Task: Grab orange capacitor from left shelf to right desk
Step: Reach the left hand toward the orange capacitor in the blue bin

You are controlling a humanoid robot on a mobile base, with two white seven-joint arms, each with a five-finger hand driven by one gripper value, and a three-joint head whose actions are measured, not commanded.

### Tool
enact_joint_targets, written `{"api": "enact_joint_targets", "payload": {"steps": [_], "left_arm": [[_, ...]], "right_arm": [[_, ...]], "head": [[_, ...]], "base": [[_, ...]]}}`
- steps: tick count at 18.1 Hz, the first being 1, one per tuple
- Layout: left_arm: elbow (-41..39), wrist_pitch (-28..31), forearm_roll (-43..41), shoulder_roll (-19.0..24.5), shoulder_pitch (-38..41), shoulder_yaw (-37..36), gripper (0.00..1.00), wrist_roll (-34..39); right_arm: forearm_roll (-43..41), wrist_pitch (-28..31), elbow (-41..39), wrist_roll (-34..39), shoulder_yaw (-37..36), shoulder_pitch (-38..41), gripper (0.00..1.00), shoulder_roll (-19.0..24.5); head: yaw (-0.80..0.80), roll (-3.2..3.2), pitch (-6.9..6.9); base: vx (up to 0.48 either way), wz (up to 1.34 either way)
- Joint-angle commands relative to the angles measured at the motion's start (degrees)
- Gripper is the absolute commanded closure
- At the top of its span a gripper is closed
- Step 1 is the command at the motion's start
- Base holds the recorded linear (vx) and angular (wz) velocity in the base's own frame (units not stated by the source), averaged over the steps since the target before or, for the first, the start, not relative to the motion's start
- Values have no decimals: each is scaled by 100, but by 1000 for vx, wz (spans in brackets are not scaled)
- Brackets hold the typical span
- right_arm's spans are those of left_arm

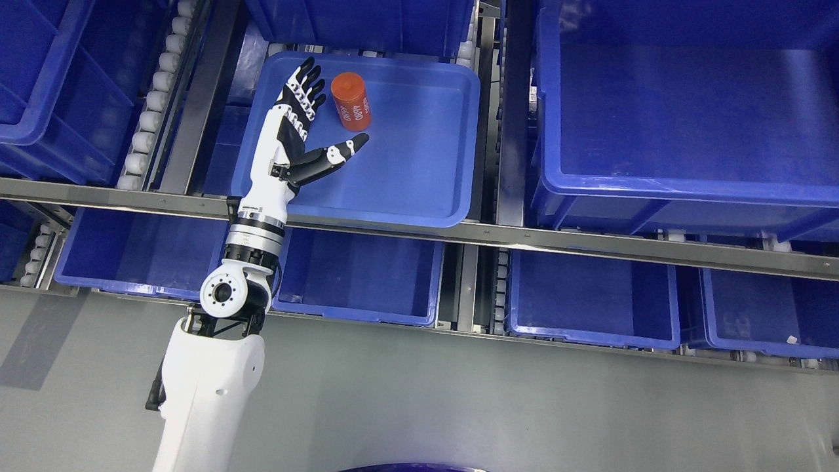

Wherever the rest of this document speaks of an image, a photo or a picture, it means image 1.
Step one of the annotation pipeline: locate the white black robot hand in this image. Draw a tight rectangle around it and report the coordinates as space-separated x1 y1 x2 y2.
239 56 369 226

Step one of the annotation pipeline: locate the orange cylindrical capacitor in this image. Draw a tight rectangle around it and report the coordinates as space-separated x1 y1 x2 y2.
330 71 372 132

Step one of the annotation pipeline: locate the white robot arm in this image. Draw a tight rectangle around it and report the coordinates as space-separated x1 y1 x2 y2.
153 206 287 471

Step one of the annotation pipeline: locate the white roller track left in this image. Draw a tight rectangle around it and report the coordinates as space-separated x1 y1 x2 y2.
115 1 199 191

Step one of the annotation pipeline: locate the lower blue bin centre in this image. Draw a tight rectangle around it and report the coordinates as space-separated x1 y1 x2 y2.
272 228 444 326

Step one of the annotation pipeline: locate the shallow blue tray bin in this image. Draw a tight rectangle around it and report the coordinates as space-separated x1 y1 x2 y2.
230 51 481 229

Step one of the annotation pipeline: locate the blue bin top centre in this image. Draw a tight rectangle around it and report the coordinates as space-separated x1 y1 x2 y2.
245 1 475 58

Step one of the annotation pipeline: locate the blue bin upper left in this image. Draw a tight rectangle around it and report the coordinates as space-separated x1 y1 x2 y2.
1 1 174 185

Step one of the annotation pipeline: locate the blue bin far left lower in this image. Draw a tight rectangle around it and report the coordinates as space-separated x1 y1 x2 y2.
1 200 40 286

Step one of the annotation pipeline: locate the large blue bin right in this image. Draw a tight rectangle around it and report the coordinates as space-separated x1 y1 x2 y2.
525 1 838 243

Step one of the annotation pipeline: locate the lower blue bin far right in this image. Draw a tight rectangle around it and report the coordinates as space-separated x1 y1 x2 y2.
682 269 838 359

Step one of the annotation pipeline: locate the steel shelf front rail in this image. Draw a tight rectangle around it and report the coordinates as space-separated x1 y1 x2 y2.
1 178 838 281

